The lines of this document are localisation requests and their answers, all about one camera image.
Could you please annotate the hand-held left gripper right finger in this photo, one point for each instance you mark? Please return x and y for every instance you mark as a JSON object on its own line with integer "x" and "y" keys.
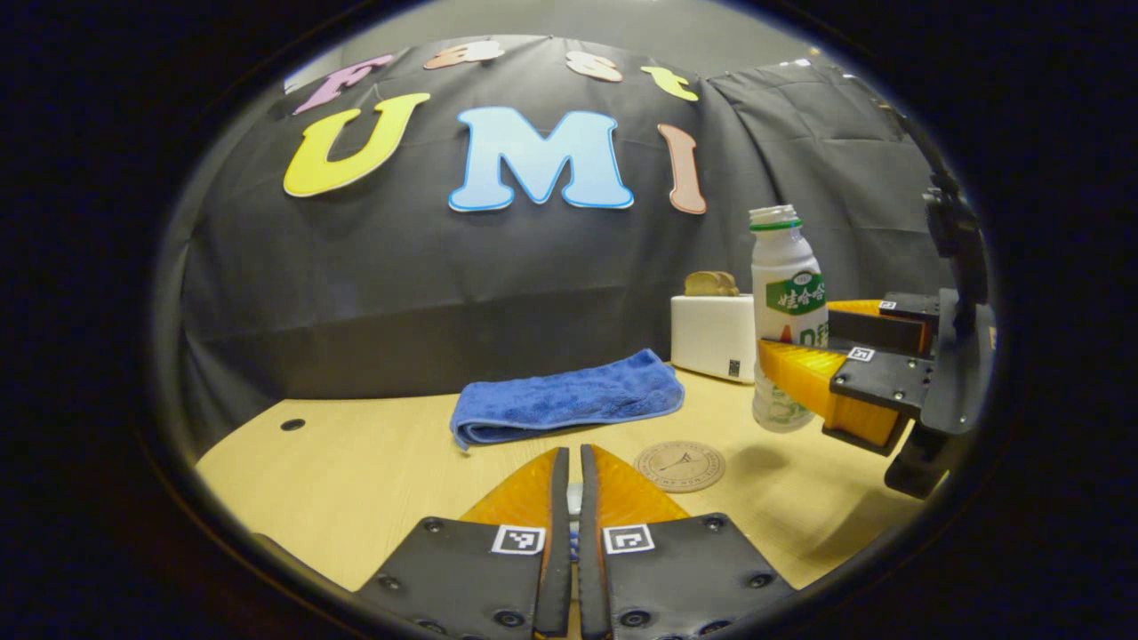
{"x": 589, "y": 569}

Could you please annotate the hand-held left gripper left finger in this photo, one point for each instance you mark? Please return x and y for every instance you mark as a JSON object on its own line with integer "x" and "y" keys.
{"x": 558, "y": 551}

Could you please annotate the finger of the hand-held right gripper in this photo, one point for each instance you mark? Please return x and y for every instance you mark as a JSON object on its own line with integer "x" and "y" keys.
{"x": 880, "y": 382}
{"x": 876, "y": 329}

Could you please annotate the white teacup lid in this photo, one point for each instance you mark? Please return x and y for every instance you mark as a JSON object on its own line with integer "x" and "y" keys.
{"x": 575, "y": 500}

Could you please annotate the white water bottle green label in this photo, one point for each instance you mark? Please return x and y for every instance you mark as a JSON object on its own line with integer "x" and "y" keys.
{"x": 782, "y": 267}

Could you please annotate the round brown coaster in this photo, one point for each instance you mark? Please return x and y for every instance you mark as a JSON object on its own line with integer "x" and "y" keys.
{"x": 680, "y": 467}

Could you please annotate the blue towel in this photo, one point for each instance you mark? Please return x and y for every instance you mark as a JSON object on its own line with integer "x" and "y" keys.
{"x": 569, "y": 400}

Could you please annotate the brown toast slice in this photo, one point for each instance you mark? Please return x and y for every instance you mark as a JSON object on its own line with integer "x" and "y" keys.
{"x": 727, "y": 284}
{"x": 700, "y": 284}

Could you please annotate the white toaster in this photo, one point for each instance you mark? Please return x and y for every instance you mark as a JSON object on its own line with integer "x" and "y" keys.
{"x": 711, "y": 338}

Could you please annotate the black backdrop cloth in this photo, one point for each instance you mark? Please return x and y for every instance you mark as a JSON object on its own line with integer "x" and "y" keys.
{"x": 444, "y": 284}

